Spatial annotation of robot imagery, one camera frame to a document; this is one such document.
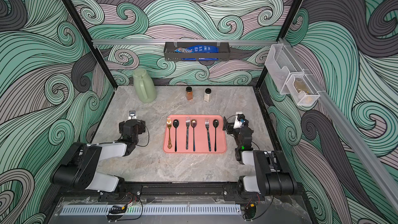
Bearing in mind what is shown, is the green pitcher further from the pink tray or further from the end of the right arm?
the end of the right arm

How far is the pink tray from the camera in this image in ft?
2.93

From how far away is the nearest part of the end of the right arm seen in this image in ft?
2.23

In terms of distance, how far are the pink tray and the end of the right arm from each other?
85mm
